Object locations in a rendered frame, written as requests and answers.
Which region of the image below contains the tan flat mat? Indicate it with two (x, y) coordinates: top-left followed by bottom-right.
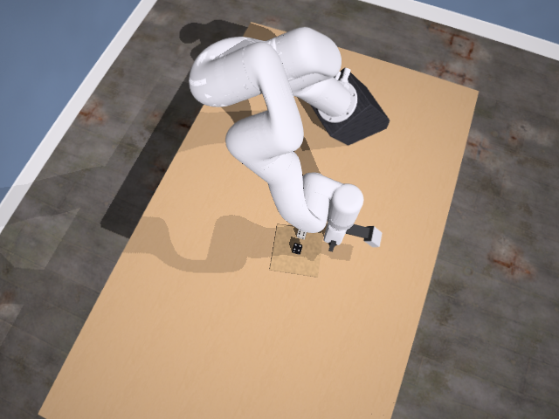
(270, 224), (323, 277)

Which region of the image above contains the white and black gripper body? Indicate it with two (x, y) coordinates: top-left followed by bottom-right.
(323, 223), (346, 244)

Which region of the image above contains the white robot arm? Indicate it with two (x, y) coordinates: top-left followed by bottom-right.
(189, 27), (382, 247)

